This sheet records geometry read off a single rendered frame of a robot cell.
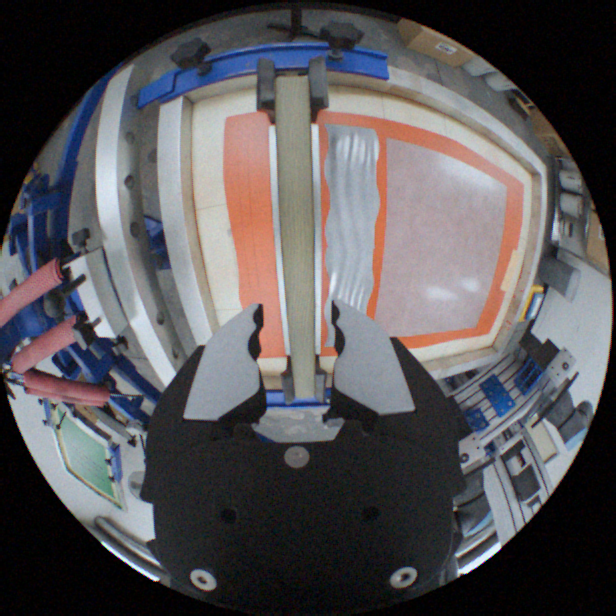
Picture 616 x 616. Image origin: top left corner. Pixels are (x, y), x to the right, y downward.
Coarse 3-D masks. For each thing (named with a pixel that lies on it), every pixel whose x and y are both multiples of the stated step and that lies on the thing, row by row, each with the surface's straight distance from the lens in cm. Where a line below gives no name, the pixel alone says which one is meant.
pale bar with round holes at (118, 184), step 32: (128, 96) 36; (128, 128) 34; (96, 160) 35; (128, 160) 32; (96, 192) 33; (128, 192) 31; (128, 224) 30; (128, 256) 29; (128, 288) 31; (160, 320) 34; (160, 352) 34
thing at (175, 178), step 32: (192, 96) 35; (416, 96) 36; (448, 96) 39; (160, 128) 33; (480, 128) 45; (160, 160) 31; (160, 192) 30; (192, 192) 31; (544, 192) 65; (192, 224) 30; (544, 224) 65; (192, 256) 29; (192, 288) 30; (192, 320) 33; (512, 320) 65; (480, 352) 64
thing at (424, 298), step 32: (256, 256) 29; (384, 256) 31; (416, 256) 34; (448, 256) 38; (256, 288) 31; (384, 288) 33; (416, 288) 36; (448, 288) 41; (480, 288) 49; (384, 320) 36; (416, 320) 40; (448, 320) 46; (480, 320) 55
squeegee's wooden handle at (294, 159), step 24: (288, 96) 20; (288, 120) 19; (288, 144) 18; (288, 168) 17; (312, 168) 18; (288, 192) 17; (312, 192) 17; (288, 216) 17; (312, 216) 17; (288, 240) 17; (312, 240) 17; (288, 264) 18; (312, 264) 18; (288, 288) 19; (312, 288) 19; (288, 312) 20; (312, 312) 20; (288, 336) 22; (312, 336) 22; (312, 360) 24; (312, 384) 27
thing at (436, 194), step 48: (240, 144) 30; (384, 144) 32; (432, 144) 36; (240, 192) 29; (384, 192) 30; (432, 192) 34; (480, 192) 43; (240, 240) 29; (384, 240) 30; (432, 240) 35; (480, 240) 44
